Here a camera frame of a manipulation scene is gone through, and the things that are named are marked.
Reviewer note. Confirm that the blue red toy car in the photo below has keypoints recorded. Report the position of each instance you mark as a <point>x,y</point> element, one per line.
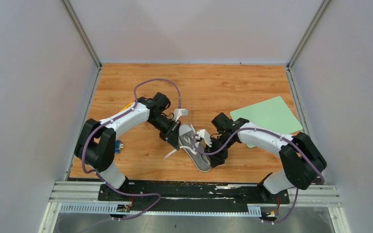
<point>118,146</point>

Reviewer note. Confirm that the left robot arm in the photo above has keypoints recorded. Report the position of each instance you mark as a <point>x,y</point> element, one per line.
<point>96,145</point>

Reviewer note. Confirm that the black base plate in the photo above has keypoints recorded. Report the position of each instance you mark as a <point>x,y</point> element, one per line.
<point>191,196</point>

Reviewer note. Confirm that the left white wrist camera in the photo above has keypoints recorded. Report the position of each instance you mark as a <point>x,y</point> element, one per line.
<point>179,112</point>

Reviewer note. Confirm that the grey canvas sneaker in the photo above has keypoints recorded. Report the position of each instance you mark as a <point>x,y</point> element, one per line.
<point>203,165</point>

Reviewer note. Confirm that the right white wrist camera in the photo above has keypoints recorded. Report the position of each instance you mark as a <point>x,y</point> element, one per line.
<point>203,135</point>

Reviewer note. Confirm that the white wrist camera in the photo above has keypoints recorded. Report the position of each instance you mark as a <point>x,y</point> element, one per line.
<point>179,112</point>
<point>203,135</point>

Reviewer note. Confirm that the green clipboard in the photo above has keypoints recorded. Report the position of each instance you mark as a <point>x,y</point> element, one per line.
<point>272,114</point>

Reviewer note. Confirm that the white shoelace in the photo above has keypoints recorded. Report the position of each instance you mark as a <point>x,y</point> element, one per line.
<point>187,141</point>

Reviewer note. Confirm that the yellow toy block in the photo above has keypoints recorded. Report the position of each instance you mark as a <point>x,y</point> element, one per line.
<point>129,105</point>

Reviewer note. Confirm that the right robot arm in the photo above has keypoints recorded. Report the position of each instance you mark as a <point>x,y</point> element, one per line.
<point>301,160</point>

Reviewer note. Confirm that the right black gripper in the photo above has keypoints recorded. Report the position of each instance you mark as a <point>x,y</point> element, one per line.
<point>218,158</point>

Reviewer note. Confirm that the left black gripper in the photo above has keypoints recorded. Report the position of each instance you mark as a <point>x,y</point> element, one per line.
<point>171,135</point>

